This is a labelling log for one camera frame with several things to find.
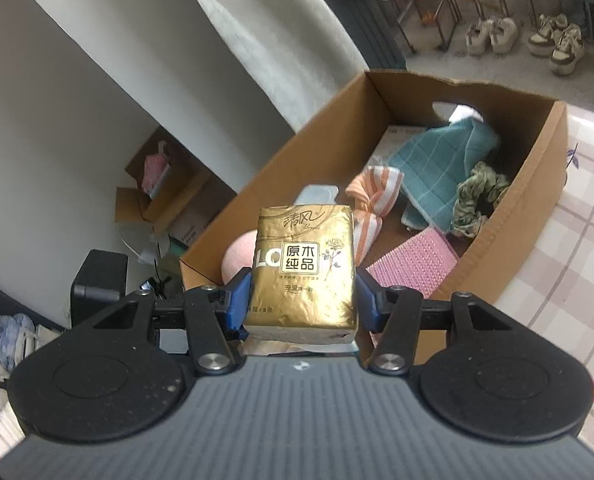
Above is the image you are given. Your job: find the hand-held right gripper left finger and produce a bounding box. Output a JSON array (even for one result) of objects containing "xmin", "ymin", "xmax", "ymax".
[{"xmin": 67, "ymin": 267, "xmax": 254, "ymax": 377}]

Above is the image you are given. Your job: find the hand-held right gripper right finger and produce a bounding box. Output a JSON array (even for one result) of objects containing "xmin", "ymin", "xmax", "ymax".
[{"xmin": 354, "ymin": 266, "xmax": 521, "ymax": 377}]

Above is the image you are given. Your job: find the pink plush toy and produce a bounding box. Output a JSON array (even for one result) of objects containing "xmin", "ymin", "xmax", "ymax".
[{"xmin": 221, "ymin": 232, "xmax": 258, "ymax": 286}]

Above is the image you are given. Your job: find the pink textured cloth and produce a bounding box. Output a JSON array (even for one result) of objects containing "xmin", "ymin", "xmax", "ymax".
[{"xmin": 366, "ymin": 226, "xmax": 460, "ymax": 298}]

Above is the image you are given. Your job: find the gold tissue pack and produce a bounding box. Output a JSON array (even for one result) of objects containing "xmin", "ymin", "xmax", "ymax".
[{"xmin": 242, "ymin": 204, "xmax": 359, "ymax": 345}]

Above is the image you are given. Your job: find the orange striped sock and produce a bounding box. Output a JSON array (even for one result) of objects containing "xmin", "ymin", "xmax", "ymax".
[{"xmin": 345, "ymin": 165, "xmax": 405, "ymax": 266}]

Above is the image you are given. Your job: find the light blue small packet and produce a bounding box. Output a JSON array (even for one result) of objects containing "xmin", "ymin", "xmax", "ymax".
[{"xmin": 294, "ymin": 185, "xmax": 339, "ymax": 211}]

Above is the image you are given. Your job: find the teal towel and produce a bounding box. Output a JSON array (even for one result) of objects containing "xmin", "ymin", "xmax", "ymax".
[{"xmin": 387, "ymin": 117, "xmax": 500, "ymax": 233}]

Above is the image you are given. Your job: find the green scrunchie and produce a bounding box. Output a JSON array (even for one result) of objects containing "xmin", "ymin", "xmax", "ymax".
[{"xmin": 450, "ymin": 161, "xmax": 510, "ymax": 238}]

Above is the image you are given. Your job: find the brown cardboard box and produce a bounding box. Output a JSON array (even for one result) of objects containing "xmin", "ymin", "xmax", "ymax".
[{"xmin": 179, "ymin": 70, "xmax": 569, "ymax": 321}]

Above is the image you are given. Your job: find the open cardboard floor box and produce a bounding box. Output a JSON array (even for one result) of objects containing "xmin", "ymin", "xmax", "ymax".
[{"xmin": 114, "ymin": 127, "xmax": 238, "ymax": 241}]

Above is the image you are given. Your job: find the black speaker box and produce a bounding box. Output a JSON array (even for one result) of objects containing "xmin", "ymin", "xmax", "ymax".
[{"xmin": 72, "ymin": 249, "xmax": 128, "ymax": 328}]

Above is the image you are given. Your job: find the pink plastic bag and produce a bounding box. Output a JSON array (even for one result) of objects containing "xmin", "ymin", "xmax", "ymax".
[{"xmin": 144, "ymin": 141, "xmax": 173, "ymax": 201}]

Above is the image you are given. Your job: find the pile of clothes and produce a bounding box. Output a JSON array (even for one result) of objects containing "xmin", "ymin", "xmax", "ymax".
[{"xmin": 0, "ymin": 312, "xmax": 62, "ymax": 461}]

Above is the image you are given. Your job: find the grey pleated cloth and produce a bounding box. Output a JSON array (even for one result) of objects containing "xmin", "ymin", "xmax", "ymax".
[{"xmin": 322, "ymin": 0, "xmax": 408, "ymax": 71}]

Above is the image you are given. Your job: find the white curtain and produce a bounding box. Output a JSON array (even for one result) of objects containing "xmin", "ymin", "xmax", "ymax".
[{"xmin": 167, "ymin": 0, "xmax": 370, "ymax": 133}]

